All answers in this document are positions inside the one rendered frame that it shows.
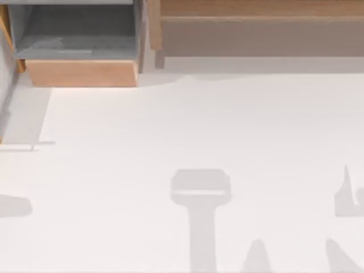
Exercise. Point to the grey pulled-out drawer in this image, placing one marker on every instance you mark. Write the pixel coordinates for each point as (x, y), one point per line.
(76, 31)

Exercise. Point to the pale wooden drawer front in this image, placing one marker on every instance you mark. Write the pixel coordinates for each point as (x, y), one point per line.
(81, 72)

